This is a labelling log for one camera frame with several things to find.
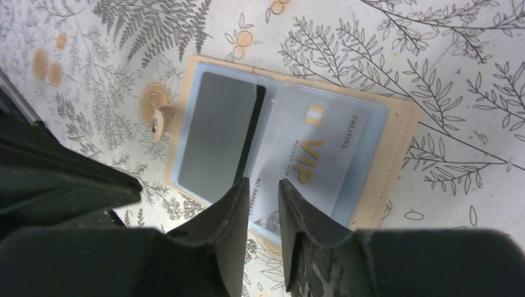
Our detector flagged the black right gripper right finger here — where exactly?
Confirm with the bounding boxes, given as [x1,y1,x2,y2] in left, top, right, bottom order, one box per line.
[279,179,524,296]

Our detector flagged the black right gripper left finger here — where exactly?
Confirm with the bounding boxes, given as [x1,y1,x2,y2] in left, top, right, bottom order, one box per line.
[1,177,249,296]

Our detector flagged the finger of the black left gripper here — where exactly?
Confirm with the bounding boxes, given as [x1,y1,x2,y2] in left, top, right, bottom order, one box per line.
[1,92,142,238]

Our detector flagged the beige card holder wallet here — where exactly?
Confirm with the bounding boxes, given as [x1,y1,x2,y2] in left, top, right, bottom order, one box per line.
[147,56,422,245]

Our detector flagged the black card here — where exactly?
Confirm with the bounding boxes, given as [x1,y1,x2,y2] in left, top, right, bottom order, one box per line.
[177,72,266,204]

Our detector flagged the white VIP card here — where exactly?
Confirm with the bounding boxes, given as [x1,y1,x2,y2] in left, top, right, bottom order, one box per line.
[249,87,368,236]

